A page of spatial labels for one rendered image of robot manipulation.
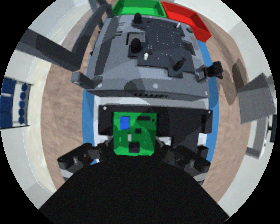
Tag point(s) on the red open-top bin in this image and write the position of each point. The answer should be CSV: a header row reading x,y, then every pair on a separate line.
x,y
188,17

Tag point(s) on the green circuit board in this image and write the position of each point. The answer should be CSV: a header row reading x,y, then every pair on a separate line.
x,y
134,133

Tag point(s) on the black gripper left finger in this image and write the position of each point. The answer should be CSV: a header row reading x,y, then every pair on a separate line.
x,y
84,155

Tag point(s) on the green open-top bin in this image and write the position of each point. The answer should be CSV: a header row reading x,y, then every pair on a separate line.
x,y
131,7

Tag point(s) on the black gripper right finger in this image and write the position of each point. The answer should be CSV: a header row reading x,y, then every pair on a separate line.
x,y
193,164

